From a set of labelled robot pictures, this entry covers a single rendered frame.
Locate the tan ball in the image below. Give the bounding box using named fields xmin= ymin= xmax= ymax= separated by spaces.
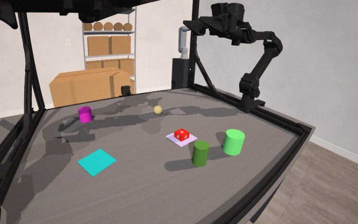
xmin=153 ymin=105 xmax=163 ymax=115

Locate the teal rectangle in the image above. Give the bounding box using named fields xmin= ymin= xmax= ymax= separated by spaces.
xmin=78 ymin=149 xmax=117 ymax=177

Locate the magenta cylinder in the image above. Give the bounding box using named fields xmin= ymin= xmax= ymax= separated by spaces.
xmin=78 ymin=106 xmax=93 ymax=123

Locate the red block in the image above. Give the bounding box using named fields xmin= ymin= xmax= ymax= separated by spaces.
xmin=174 ymin=129 xmax=190 ymax=141

